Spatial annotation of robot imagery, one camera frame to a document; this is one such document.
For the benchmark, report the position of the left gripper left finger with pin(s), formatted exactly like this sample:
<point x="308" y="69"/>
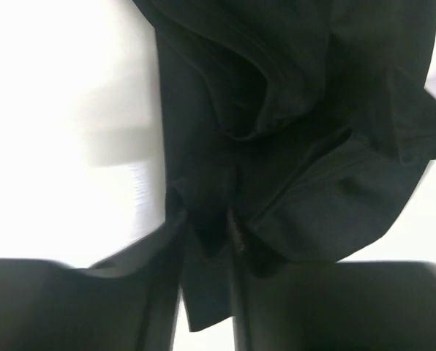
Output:
<point x="126" y="302"/>

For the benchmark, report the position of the black t-shirt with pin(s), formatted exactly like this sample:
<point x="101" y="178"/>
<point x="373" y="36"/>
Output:
<point x="308" y="119"/>

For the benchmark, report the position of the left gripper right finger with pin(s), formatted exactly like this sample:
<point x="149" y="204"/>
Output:
<point x="281" y="305"/>

